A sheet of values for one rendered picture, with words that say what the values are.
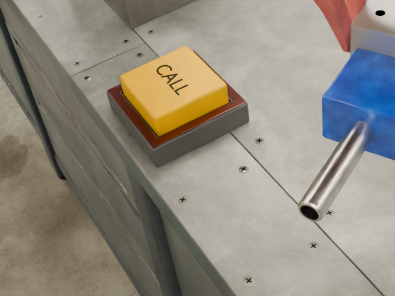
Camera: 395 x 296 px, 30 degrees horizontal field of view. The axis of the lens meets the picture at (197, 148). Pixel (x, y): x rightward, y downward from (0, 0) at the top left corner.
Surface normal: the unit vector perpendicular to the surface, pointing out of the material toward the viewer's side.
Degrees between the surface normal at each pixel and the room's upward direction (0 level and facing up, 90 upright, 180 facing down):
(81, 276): 0
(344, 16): 86
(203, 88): 0
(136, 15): 90
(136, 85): 0
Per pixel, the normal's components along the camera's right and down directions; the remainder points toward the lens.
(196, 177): -0.13, -0.70
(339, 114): -0.53, 0.65
